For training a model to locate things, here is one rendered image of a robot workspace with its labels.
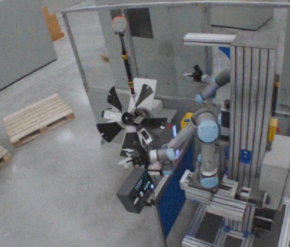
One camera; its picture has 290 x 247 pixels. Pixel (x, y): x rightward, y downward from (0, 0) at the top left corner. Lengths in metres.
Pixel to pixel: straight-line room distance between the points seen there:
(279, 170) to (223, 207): 0.47
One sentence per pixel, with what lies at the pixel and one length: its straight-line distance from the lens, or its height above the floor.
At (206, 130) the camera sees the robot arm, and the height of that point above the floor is 1.65.
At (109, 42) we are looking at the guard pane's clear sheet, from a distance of 3.22.
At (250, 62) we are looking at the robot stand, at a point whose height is 1.93.
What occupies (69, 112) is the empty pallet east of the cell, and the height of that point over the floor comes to 0.14.
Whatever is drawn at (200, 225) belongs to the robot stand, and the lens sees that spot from 2.84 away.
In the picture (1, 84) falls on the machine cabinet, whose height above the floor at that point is 0.16.
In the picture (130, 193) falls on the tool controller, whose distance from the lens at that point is 1.82.
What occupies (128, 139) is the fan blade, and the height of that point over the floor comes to 1.06.
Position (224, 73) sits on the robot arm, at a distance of 2.11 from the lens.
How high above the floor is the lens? 2.62
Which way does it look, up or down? 36 degrees down
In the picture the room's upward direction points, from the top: 12 degrees counter-clockwise
